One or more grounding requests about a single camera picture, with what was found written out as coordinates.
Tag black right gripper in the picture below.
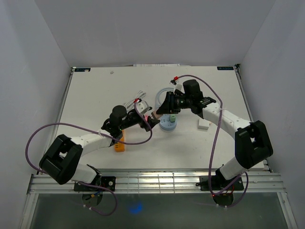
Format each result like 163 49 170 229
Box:
156 92 192 114

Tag brown pink plug adapter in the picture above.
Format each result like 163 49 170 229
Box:
151 110 162 120

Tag green plug adapter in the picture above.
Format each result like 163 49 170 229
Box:
169 114 176 123

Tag blue round power socket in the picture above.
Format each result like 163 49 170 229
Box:
159 114 177 131

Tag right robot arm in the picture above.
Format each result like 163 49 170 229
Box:
155 80 273 189

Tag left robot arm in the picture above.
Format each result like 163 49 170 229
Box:
39 102 160 191

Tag orange power strip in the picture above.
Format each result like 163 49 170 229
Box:
114 130 125 153

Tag white cube charger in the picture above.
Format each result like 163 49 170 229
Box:
197 119 210 130

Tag papers at table back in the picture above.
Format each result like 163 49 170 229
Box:
133 63 180 67

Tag dark table corner label right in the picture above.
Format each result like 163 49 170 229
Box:
217 66 234 71

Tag dark table corner label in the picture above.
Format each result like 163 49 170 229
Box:
74 68 91 72
217 66 234 71

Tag dark table corner label left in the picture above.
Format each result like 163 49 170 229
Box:
74 68 91 72

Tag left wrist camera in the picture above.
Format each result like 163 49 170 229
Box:
135 98 151 115

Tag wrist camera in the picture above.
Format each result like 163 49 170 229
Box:
135 98 151 115
170 76 183 91

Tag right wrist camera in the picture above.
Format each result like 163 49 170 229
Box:
170 76 183 91

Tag white power strip cable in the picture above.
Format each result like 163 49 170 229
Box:
123 90 147 109

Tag aluminium front rail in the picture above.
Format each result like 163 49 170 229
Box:
28 171 286 194

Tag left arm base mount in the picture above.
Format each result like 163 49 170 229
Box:
73 176 116 192

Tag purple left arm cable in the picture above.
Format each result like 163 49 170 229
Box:
25 99 153 217

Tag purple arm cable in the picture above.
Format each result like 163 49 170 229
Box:
171 74 249 208
25 99 153 217

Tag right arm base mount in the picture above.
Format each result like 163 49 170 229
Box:
195 175 244 191

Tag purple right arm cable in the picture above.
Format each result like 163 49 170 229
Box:
171 74 249 208

